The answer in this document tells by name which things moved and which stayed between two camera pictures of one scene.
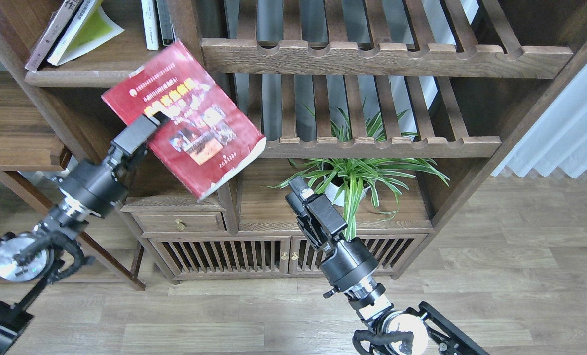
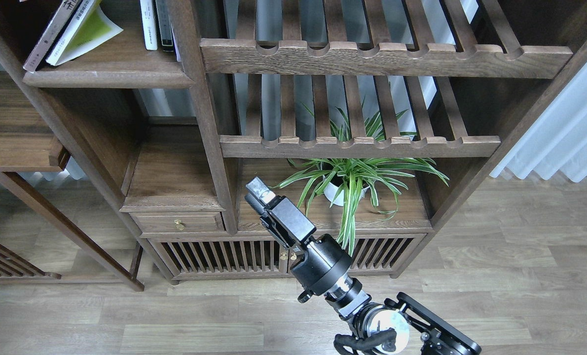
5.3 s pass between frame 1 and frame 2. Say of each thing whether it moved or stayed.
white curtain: stayed
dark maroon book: stayed
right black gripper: moved
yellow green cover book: stayed
